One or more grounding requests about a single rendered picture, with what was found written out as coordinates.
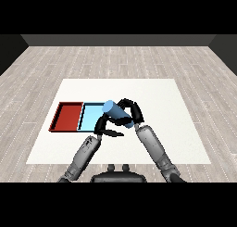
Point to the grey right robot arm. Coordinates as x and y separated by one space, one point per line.
155 150

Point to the red shallow open box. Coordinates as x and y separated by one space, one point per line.
66 116

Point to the light blue shallow open box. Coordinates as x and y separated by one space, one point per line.
91 116

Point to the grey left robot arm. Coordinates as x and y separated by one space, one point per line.
83 155

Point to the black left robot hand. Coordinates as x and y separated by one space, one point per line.
102 126

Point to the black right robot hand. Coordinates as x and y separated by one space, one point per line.
135 111

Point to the blue can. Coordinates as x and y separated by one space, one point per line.
117 112

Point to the dark grey robot body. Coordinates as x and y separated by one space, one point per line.
118 176

